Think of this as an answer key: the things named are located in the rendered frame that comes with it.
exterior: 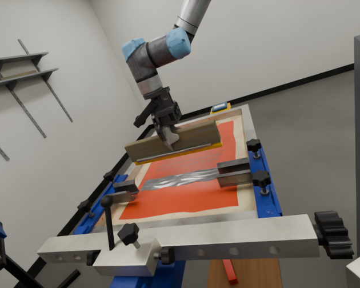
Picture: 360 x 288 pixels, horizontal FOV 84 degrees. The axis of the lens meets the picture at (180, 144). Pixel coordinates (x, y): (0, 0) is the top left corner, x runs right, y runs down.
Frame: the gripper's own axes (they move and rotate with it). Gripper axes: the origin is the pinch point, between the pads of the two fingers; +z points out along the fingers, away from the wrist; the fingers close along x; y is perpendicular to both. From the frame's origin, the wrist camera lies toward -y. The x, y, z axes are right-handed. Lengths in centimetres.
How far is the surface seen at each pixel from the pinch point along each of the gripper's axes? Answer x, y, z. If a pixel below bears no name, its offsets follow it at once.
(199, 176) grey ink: -3.6, 6.9, 13.2
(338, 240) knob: -37, 37, 6
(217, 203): -17.5, 14.3, 13.7
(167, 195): -10.8, -4.1, 13.6
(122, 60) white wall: 356, -192, -54
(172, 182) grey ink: -4.7, -3.6, 12.8
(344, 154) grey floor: 124, 100, 109
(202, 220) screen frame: -26.6, 11.8, 10.2
